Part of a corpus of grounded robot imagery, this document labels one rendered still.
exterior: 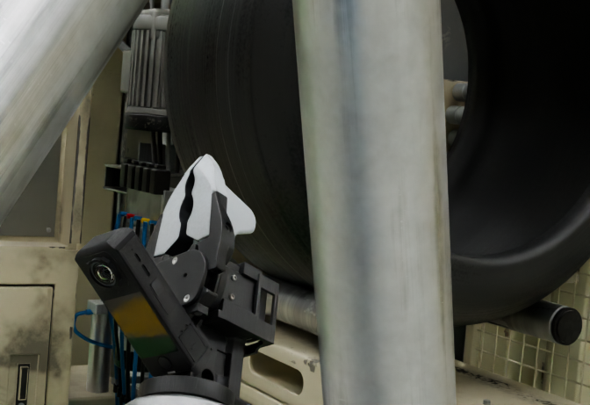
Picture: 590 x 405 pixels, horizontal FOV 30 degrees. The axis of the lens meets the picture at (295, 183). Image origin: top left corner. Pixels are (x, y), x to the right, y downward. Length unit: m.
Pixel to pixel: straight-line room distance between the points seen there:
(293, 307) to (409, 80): 0.64
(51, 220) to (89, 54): 1.12
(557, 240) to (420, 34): 0.68
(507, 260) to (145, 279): 0.54
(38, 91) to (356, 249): 0.21
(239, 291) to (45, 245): 0.84
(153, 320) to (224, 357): 0.08
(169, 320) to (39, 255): 0.86
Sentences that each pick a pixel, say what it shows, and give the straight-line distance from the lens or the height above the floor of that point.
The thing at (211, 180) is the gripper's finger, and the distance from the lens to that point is 0.87.
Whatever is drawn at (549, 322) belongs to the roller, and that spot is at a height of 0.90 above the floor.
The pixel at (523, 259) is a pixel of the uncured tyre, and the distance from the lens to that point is 1.24.
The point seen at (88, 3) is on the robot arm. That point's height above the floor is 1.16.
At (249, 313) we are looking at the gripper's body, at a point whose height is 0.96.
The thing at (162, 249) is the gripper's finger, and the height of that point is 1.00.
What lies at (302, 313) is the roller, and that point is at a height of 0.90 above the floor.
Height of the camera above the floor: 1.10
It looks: 3 degrees down
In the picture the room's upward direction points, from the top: 5 degrees clockwise
